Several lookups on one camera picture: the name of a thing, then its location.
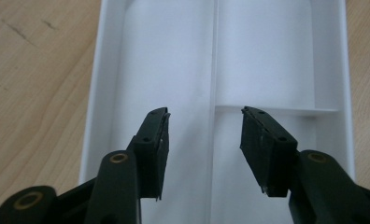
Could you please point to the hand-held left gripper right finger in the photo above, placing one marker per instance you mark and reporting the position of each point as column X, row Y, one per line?
column 267, row 149

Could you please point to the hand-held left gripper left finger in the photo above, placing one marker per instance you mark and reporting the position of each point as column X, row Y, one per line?
column 152, row 149

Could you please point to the white divided tray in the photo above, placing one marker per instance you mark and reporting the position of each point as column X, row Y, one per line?
column 173, row 62

